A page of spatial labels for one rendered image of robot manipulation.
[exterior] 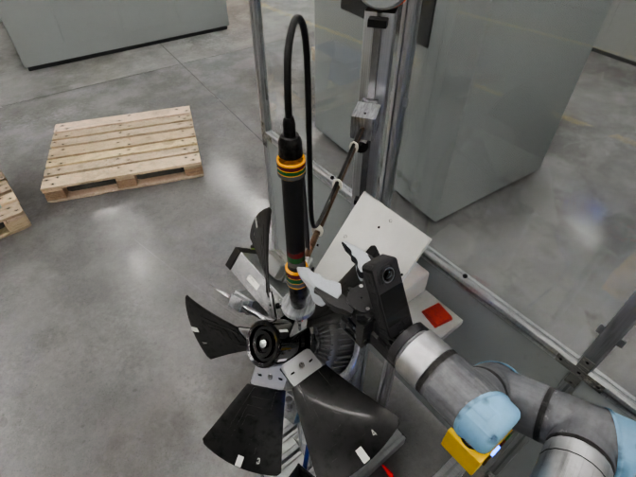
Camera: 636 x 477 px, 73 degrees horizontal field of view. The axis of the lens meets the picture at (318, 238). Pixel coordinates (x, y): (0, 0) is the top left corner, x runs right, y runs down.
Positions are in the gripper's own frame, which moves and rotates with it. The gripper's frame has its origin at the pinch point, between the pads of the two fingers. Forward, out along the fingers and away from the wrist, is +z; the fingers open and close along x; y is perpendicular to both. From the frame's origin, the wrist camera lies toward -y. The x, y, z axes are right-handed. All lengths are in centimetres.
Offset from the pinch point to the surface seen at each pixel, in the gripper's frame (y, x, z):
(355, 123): 12, 45, 43
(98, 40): 150, 87, 555
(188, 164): 153, 61, 256
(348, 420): 47.2, -0.5, -9.9
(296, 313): 20.2, -2.8, 5.3
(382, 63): -1, 57, 46
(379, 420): 46.6, 4.8, -14.3
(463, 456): 62, 20, -30
